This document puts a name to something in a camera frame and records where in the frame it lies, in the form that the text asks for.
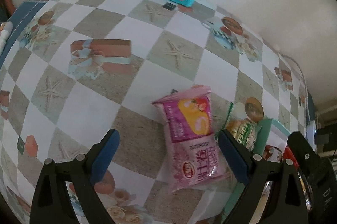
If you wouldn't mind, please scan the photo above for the teal shallow cardboard tray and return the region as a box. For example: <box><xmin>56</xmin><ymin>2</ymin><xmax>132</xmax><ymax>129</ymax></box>
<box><xmin>221</xmin><ymin>119</ymin><xmax>293</xmax><ymax>224</ymax></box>

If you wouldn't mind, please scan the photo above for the red-brown wooden frame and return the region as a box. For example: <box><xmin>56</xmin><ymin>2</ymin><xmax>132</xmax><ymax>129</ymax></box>
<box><xmin>3</xmin><ymin>0</ymin><xmax>15</xmax><ymax>16</ymax></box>

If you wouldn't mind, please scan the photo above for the green white cake packet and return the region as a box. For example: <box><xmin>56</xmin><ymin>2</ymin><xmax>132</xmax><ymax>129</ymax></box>
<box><xmin>214</xmin><ymin>102</ymin><xmax>262</xmax><ymax>152</ymax></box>

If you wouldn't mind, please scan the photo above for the pink cake roll packet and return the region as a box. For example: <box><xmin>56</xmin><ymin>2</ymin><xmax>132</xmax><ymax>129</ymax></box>
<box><xmin>151</xmin><ymin>85</ymin><xmax>233</xmax><ymax>193</ymax></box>

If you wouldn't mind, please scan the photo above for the white handheld device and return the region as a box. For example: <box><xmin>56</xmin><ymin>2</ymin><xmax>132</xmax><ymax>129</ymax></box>
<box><xmin>0</xmin><ymin>22</ymin><xmax>13</xmax><ymax>52</ymax></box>

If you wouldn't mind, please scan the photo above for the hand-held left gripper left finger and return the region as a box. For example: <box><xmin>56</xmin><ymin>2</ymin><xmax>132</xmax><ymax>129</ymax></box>
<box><xmin>29</xmin><ymin>128</ymin><xmax>120</xmax><ymax>224</ymax></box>

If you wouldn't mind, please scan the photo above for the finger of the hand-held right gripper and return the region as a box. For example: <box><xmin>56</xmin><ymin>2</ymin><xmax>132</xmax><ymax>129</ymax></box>
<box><xmin>287</xmin><ymin>131</ymin><xmax>321</xmax><ymax>170</ymax></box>

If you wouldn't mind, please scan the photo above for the red white milk snack packet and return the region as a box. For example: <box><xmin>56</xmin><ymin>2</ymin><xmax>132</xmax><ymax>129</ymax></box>
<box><xmin>265</xmin><ymin>145</ymin><xmax>286</xmax><ymax>161</ymax></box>

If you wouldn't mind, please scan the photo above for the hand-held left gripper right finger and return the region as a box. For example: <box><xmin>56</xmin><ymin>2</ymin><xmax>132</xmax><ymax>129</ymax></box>
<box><xmin>218</xmin><ymin>129</ymin><xmax>308</xmax><ymax>224</ymax></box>

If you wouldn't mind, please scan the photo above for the white power strip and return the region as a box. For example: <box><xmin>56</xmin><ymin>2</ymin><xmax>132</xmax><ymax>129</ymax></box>
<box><xmin>305</xmin><ymin>120</ymin><xmax>318</xmax><ymax>145</ymax></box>

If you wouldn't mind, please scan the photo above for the white power cable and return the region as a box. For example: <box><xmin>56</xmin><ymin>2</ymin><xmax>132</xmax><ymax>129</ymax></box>
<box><xmin>283</xmin><ymin>55</ymin><xmax>308</xmax><ymax>98</ymax></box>

